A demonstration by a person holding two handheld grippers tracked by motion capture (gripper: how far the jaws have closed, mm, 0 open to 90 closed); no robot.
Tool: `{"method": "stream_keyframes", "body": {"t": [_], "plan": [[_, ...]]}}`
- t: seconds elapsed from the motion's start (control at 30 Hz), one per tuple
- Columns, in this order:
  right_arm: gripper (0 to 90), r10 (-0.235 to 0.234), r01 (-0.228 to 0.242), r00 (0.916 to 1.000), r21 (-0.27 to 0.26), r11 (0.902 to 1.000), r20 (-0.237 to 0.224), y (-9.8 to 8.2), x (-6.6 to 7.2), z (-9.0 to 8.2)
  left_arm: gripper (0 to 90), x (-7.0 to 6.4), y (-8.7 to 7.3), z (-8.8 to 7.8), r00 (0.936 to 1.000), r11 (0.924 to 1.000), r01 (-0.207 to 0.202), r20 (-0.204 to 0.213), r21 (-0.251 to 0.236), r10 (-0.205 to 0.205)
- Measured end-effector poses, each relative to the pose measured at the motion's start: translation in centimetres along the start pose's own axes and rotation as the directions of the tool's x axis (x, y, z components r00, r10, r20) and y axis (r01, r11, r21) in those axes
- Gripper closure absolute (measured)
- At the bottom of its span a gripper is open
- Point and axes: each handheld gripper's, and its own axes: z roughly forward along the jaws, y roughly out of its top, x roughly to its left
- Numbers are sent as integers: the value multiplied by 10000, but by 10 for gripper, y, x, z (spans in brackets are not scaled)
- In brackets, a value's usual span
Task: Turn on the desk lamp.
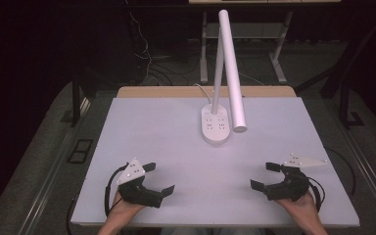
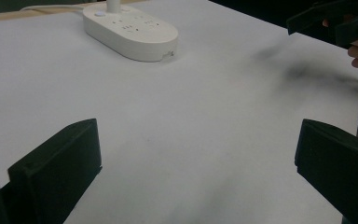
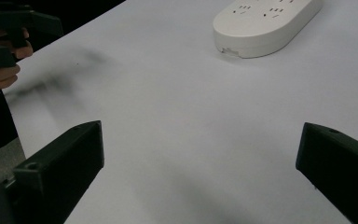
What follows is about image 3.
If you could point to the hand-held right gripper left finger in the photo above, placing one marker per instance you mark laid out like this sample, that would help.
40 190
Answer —
65 165

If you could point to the white power strip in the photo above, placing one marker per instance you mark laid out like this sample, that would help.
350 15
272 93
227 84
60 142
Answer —
261 26

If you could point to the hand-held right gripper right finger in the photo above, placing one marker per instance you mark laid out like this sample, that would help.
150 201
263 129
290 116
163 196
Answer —
338 168

